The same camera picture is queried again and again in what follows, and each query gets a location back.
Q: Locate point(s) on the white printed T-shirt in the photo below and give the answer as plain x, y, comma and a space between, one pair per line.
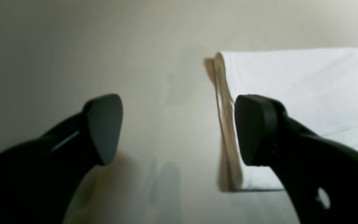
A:
318, 87

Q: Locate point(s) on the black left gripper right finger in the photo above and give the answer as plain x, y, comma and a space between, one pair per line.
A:
319, 175

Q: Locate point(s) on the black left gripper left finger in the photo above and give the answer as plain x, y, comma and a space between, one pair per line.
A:
38, 178

